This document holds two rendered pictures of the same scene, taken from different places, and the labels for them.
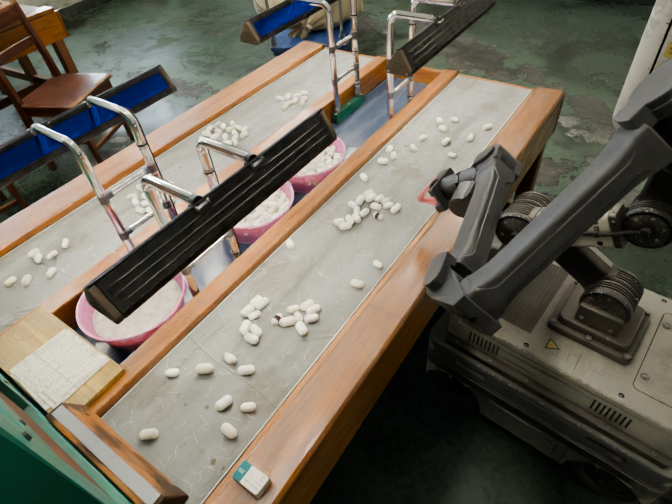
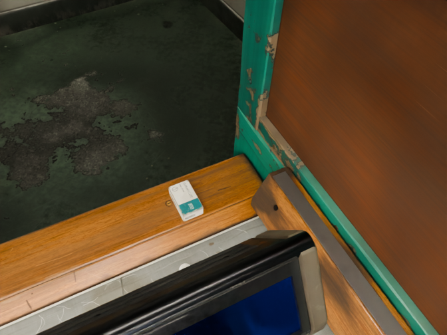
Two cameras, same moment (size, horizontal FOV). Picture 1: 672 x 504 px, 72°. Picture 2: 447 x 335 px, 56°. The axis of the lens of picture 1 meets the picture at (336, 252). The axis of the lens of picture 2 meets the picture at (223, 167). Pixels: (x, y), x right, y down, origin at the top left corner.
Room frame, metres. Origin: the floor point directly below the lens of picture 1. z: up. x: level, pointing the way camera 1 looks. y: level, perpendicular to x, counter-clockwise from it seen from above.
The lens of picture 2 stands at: (0.64, 0.38, 1.34)
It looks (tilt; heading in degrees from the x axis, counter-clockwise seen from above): 52 degrees down; 201
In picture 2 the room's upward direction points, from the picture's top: 3 degrees clockwise
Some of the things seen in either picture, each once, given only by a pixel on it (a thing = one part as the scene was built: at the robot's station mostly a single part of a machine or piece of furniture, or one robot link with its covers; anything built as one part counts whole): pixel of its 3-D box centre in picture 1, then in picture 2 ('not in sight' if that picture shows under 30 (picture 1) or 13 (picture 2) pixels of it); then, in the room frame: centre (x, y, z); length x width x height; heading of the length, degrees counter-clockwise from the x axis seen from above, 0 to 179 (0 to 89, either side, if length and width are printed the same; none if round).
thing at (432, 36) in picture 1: (446, 23); not in sight; (1.48, -0.42, 1.08); 0.62 x 0.08 x 0.07; 141
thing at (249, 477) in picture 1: (251, 478); (185, 200); (0.31, 0.19, 0.78); 0.06 x 0.04 x 0.02; 51
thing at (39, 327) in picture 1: (51, 360); not in sight; (0.61, 0.66, 0.77); 0.33 x 0.15 x 0.01; 51
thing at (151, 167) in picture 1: (119, 192); not in sight; (1.04, 0.56, 0.90); 0.20 x 0.19 x 0.45; 141
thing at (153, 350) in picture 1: (327, 200); not in sight; (1.14, 0.01, 0.71); 1.81 x 0.05 x 0.11; 141
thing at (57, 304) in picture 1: (250, 170); not in sight; (1.35, 0.26, 0.71); 1.81 x 0.05 x 0.11; 141
